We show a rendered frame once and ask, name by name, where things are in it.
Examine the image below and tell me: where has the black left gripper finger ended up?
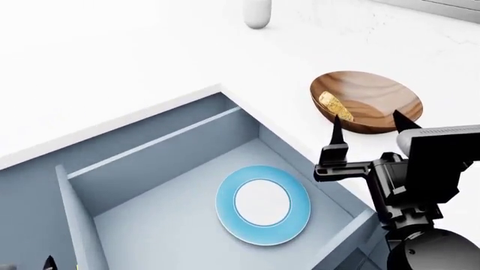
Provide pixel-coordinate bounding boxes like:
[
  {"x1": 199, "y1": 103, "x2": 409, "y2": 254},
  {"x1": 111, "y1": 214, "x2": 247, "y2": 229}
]
[{"x1": 42, "y1": 247, "x2": 58, "y2": 270}]

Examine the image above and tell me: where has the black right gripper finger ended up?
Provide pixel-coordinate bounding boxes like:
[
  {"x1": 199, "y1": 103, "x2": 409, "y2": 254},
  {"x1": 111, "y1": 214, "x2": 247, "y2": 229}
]
[
  {"x1": 391, "y1": 109, "x2": 422, "y2": 135},
  {"x1": 319, "y1": 113, "x2": 349, "y2": 167}
]

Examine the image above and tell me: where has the golden granola bar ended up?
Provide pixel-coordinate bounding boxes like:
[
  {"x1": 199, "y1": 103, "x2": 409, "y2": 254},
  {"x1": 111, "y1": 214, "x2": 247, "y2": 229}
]
[{"x1": 318, "y1": 90, "x2": 356, "y2": 122}]

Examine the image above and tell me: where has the brown wooden bowl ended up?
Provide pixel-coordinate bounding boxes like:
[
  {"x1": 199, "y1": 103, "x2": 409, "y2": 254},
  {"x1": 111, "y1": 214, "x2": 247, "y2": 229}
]
[{"x1": 309, "y1": 70, "x2": 424, "y2": 135}]

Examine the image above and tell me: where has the gray open drawer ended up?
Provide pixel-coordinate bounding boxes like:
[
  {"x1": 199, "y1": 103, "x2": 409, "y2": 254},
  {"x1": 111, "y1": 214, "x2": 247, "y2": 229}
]
[{"x1": 0, "y1": 91, "x2": 391, "y2": 270}]

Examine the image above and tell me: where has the blue-rimmed white plate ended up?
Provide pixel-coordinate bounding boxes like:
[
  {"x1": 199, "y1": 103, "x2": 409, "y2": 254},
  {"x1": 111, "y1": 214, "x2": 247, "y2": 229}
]
[{"x1": 214, "y1": 164, "x2": 312, "y2": 245}]

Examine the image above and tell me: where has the white rounded cylinder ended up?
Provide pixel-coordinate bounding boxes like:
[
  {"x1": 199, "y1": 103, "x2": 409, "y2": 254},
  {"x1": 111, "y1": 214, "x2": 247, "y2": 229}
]
[{"x1": 241, "y1": 0, "x2": 272, "y2": 30}]

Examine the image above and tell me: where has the gray and black wrist camera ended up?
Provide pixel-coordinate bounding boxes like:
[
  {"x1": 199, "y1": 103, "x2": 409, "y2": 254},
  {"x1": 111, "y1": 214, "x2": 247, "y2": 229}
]
[{"x1": 396, "y1": 124, "x2": 480, "y2": 205}]

